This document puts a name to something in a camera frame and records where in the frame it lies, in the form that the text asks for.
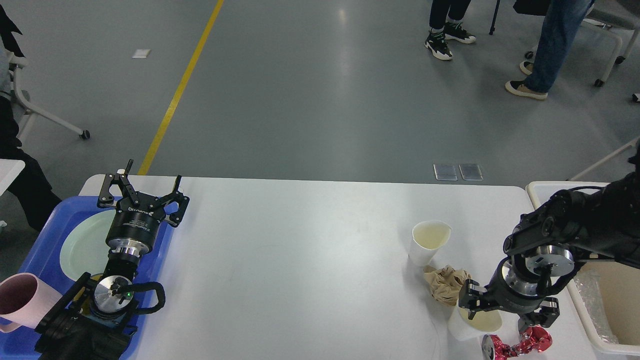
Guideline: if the pink mug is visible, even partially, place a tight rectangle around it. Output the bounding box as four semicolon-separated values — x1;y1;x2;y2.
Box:
0;272;62;334

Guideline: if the person in black trousers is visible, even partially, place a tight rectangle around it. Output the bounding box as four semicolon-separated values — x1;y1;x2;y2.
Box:
0;5;63;233

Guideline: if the small white side table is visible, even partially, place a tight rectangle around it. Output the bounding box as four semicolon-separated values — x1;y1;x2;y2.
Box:
0;158;25;196

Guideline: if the foil sheet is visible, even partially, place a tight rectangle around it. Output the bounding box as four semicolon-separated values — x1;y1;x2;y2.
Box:
573;269;619;344

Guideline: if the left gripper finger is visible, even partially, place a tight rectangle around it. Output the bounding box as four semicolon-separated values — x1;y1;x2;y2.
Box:
96;160;141;211
150;177;190;228

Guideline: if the white office chair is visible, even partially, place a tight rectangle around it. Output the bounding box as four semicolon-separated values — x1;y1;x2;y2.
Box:
524;5;640;88

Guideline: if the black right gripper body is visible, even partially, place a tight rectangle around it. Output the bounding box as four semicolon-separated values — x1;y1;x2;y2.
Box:
487;260;556;315

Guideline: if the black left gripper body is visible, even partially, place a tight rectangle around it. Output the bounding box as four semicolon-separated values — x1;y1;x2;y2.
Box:
105;197;166;258

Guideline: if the blue plastic tray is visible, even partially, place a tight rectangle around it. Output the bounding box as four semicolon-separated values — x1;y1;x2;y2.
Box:
0;196;174;360

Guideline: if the beige plastic bin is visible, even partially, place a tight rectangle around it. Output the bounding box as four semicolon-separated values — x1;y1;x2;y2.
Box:
526;180;640;357

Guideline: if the white chair at left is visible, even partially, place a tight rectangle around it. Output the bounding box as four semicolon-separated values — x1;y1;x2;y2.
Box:
1;48;90;148

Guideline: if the red candy wrapper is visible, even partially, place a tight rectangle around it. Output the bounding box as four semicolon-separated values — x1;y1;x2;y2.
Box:
481;325;553;360

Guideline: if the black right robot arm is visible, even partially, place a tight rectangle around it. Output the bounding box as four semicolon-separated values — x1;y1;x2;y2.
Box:
458;154;640;328

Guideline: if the mint green plate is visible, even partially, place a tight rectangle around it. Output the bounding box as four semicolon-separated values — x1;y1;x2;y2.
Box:
59;210;116;281

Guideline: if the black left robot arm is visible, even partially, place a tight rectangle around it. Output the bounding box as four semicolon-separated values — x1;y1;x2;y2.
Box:
35;160;190;360

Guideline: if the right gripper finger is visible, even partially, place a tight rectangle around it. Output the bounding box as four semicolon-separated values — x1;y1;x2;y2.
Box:
458;279;498;320
518;297;560;334

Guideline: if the crumpled brown napkin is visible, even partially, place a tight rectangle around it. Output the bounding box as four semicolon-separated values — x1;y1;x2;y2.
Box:
423;264;473;306

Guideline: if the person in blue jeans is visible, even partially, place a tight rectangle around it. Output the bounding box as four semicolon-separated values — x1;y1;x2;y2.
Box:
505;0;595;101

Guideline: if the white paper cup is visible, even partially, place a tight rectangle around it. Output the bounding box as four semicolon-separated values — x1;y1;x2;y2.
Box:
447;306;503;342
407;220;451;267

